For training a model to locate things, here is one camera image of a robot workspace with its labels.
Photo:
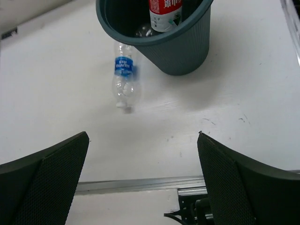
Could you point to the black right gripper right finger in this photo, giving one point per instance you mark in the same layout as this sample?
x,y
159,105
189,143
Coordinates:
x,y
244,191

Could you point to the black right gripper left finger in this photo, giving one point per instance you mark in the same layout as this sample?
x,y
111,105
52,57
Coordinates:
x,y
38,189

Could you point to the blue label crushed bottle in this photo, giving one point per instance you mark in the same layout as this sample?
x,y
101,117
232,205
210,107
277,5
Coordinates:
x,y
126,87

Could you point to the dark label plastic bottle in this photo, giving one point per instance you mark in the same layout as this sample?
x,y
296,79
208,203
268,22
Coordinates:
x,y
145,30

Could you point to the red label plastic bottle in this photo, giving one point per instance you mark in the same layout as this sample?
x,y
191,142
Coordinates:
x,y
165,15

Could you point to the dark green plastic bin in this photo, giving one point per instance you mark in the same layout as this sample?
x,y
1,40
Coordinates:
x,y
177,52

